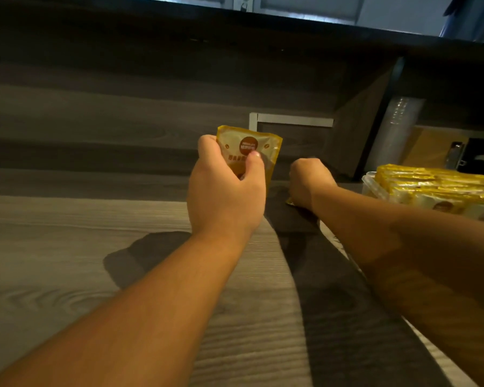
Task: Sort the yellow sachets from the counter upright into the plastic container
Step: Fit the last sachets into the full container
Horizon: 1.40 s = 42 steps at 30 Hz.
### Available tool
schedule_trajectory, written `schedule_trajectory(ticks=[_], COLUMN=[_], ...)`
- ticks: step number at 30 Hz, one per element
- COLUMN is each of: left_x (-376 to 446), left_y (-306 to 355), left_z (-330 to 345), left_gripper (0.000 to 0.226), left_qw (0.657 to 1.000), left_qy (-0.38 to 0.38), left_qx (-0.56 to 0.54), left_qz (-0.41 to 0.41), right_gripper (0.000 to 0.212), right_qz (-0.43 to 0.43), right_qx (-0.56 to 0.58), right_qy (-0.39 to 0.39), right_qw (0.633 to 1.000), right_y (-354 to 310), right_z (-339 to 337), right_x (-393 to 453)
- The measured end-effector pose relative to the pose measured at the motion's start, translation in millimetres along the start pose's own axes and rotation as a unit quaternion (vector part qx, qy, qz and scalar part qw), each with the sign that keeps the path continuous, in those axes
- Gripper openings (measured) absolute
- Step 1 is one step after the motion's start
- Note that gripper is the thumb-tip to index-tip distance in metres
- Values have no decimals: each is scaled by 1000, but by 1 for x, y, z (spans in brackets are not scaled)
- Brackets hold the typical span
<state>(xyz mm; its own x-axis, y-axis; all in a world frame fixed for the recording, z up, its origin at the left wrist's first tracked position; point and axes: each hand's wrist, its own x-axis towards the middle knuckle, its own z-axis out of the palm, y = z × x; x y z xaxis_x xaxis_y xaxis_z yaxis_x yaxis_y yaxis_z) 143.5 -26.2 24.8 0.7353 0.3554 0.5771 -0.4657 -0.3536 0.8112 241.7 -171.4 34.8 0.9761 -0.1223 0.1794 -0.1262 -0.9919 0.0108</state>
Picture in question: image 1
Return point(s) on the person's right hand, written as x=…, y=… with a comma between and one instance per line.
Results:
x=308, y=177

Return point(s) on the person's left hand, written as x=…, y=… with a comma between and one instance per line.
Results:
x=222, y=201

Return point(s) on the yellow packet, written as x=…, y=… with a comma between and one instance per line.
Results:
x=262, y=145

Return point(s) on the clear plastic container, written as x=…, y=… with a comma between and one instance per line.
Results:
x=373, y=189

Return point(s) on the row of packets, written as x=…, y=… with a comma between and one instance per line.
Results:
x=435, y=185

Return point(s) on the person's right forearm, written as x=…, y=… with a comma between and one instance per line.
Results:
x=427, y=253

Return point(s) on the person's left forearm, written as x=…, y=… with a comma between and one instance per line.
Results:
x=105, y=322

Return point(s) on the wrapped stack of clear cups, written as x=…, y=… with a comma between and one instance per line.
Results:
x=395, y=132

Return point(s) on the brown clipboard with metal clip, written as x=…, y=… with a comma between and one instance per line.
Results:
x=427, y=147

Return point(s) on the dark curtain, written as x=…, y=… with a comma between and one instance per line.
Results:
x=472, y=18

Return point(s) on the white angled bracket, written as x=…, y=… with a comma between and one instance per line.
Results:
x=253, y=120

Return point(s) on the light picture frame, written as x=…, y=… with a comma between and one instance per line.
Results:
x=243, y=3

